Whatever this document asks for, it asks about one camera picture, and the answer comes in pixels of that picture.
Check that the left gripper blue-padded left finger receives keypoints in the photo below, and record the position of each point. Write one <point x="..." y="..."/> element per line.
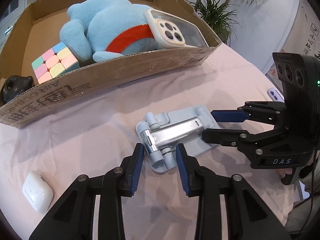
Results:
<point x="71" y="217"/>

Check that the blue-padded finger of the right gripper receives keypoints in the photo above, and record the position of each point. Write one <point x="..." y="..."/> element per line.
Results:
<point x="244" y="141"/>
<point x="266" y="112"/>

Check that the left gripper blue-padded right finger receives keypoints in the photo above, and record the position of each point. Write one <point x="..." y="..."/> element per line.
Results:
<point x="248" y="216"/>

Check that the blue folding phone stand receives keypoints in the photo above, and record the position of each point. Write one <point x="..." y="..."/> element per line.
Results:
<point x="161" y="133"/>

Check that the clear beige phone case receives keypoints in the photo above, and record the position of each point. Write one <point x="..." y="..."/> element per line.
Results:
<point x="171" y="31"/>

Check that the pastel rubik's cube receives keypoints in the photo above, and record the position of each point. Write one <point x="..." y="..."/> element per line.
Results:
<point x="55" y="62"/>

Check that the person's right hand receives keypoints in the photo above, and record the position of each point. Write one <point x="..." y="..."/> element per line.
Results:
<point x="285" y="173"/>

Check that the purple smartphone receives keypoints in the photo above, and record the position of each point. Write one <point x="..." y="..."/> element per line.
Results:
<point x="275" y="95"/>

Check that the white earbuds case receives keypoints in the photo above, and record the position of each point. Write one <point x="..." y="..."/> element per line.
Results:
<point x="37" y="192"/>

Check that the beige jacket sleeve right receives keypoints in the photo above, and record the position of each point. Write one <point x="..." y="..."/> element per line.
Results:
<point x="299" y="215"/>

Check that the blue plush toy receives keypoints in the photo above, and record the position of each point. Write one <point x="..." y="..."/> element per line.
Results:
<point x="102" y="30"/>

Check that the brown cardboard box tray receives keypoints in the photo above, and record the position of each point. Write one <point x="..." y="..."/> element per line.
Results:
<point x="37" y="29"/>

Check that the grey filing cabinet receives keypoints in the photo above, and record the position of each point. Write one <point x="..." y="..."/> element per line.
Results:
<point x="9" y="18"/>

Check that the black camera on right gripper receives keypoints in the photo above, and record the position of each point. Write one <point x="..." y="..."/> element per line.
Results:
<point x="299" y="76"/>

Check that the calligraphy wall scroll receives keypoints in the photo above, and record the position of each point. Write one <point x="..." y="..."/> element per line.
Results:
<point x="303" y="37"/>

